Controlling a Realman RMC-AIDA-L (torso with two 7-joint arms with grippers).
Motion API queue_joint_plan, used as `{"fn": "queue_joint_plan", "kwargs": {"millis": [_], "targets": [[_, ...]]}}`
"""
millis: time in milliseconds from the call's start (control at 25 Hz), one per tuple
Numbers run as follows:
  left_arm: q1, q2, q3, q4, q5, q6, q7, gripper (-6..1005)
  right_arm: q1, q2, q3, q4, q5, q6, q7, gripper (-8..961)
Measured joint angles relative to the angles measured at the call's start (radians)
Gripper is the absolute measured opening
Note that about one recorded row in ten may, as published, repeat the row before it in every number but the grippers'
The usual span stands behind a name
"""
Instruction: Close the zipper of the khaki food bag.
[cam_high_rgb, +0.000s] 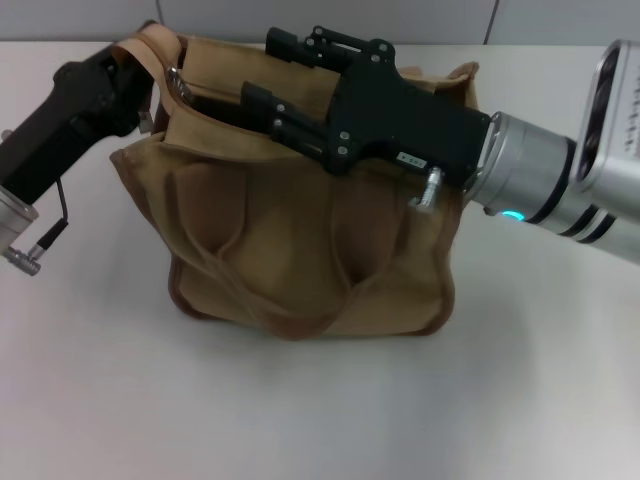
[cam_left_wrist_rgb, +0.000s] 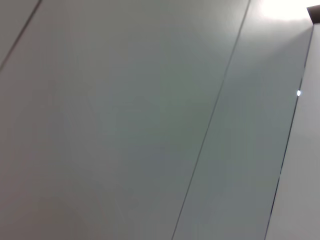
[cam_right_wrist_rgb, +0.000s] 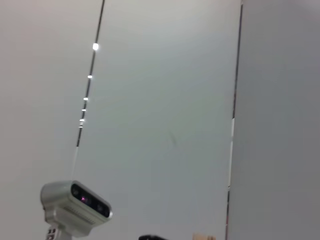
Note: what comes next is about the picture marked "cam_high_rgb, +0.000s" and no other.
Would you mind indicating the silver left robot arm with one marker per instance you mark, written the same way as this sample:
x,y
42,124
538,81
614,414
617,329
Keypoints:
x,y
15,220

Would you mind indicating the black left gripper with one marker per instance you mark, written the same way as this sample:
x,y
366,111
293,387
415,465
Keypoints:
x,y
55,140

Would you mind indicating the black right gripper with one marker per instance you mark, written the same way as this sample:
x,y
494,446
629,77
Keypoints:
x,y
410,110

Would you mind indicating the khaki canvas food bag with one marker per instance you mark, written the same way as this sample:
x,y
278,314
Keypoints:
x,y
300,250

